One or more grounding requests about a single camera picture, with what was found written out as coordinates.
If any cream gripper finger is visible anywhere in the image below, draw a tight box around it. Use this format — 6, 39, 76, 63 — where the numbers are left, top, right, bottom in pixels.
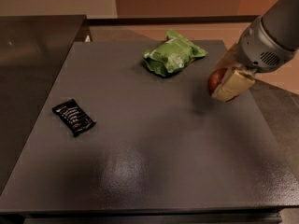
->
215, 43, 241, 72
210, 70, 255, 102

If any red apple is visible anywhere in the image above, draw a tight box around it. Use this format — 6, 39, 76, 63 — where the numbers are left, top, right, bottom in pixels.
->
207, 68, 227, 95

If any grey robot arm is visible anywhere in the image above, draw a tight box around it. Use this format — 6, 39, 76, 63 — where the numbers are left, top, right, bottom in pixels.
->
208, 0, 299, 102

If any green rice chip bag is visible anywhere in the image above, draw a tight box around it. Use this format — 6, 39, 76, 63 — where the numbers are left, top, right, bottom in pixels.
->
143, 29, 207, 77

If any black snack bar wrapper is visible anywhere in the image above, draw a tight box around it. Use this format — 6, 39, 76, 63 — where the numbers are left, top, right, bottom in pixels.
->
52, 99, 96, 137

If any dark side counter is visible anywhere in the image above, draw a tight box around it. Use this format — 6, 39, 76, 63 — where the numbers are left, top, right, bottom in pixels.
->
0, 15, 92, 193

